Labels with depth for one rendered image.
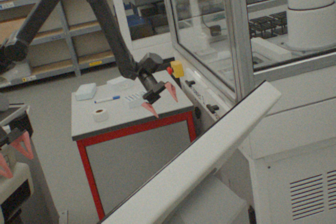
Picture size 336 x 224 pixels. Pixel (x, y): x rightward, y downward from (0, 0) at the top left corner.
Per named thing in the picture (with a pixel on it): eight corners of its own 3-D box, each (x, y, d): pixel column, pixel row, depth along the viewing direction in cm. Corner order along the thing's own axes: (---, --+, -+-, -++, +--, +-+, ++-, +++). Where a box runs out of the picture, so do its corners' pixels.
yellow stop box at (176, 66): (174, 78, 209) (172, 65, 206) (171, 74, 215) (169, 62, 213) (184, 76, 209) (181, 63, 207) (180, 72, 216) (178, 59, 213)
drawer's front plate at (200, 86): (207, 112, 170) (203, 87, 166) (189, 89, 196) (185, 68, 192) (211, 110, 170) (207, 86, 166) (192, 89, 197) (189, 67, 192)
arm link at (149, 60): (122, 62, 166) (121, 75, 160) (136, 41, 160) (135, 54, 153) (148, 73, 170) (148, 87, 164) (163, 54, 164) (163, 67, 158)
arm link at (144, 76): (142, 73, 170) (132, 74, 166) (150, 62, 166) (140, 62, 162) (150, 86, 167) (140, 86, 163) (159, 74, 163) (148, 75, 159)
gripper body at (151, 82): (150, 103, 165) (141, 89, 168) (170, 87, 163) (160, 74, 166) (143, 100, 159) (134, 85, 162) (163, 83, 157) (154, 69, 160)
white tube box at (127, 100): (129, 108, 204) (128, 102, 202) (123, 104, 211) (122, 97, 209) (151, 100, 208) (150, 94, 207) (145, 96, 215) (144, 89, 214)
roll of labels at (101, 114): (107, 114, 203) (105, 106, 201) (109, 119, 196) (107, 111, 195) (93, 118, 201) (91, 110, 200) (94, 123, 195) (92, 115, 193)
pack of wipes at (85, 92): (93, 98, 227) (91, 91, 225) (76, 101, 228) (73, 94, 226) (97, 89, 241) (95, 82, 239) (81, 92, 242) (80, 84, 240)
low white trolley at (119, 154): (109, 264, 215) (71, 136, 187) (102, 198, 272) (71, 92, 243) (215, 232, 223) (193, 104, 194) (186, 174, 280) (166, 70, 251)
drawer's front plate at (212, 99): (235, 144, 141) (231, 115, 137) (209, 114, 167) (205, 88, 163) (240, 143, 141) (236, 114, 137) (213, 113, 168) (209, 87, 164)
